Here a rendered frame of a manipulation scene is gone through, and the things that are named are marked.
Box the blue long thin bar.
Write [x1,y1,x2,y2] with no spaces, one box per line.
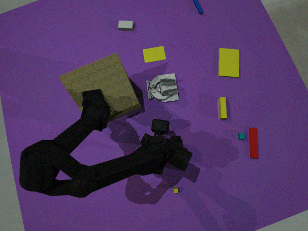
[193,0,203,14]

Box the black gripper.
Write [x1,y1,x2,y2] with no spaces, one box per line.
[151,119,170,174]

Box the red flat bar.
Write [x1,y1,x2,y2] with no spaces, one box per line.
[249,128,258,158]

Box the small teal block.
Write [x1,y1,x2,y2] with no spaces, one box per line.
[238,132,245,139]

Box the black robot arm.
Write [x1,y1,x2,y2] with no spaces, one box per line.
[19,89,193,198]

